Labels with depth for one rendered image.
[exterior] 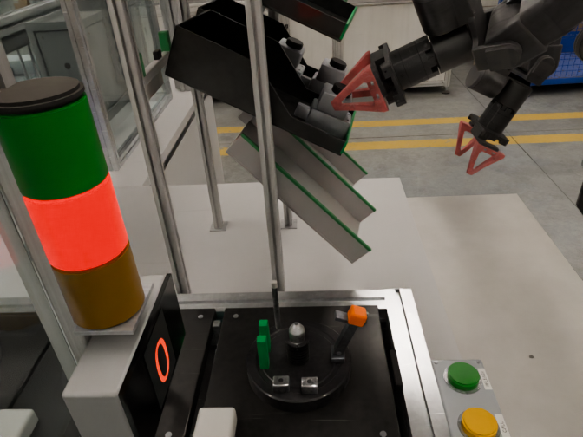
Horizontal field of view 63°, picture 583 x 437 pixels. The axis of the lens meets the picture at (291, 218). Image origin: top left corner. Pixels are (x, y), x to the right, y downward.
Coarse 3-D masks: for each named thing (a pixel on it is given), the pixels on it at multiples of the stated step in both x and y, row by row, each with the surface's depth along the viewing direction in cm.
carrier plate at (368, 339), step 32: (224, 320) 73; (256, 320) 73; (288, 320) 72; (320, 320) 72; (224, 352) 68; (352, 352) 66; (384, 352) 66; (224, 384) 63; (352, 384) 62; (384, 384) 62; (256, 416) 59; (288, 416) 58; (320, 416) 58; (352, 416) 58; (384, 416) 58
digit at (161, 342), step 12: (156, 324) 36; (156, 336) 36; (168, 336) 39; (156, 348) 36; (168, 348) 39; (156, 360) 36; (168, 360) 38; (156, 372) 36; (168, 372) 38; (156, 384) 36; (168, 384) 38
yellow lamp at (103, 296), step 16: (128, 240) 32; (128, 256) 31; (64, 272) 30; (80, 272) 29; (96, 272) 30; (112, 272) 30; (128, 272) 32; (64, 288) 30; (80, 288) 30; (96, 288) 30; (112, 288) 31; (128, 288) 32; (80, 304) 31; (96, 304) 31; (112, 304) 31; (128, 304) 32; (80, 320) 32; (96, 320) 31; (112, 320) 32
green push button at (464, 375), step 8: (456, 368) 63; (464, 368) 63; (472, 368) 63; (448, 376) 62; (456, 376) 62; (464, 376) 62; (472, 376) 62; (456, 384) 61; (464, 384) 61; (472, 384) 61
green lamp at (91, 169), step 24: (0, 120) 24; (24, 120) 24; (48, 120) 24; (72, 120) 25; (24, 144) 25; (48, 144) 25; (72, 144) 26; (96, 144) 27; (24, 168) 26; (48, 168) 26; (72, 168) 26; (96, 168) 27; (24, 192) 27; (48, 192) 26; (72, 192) 27
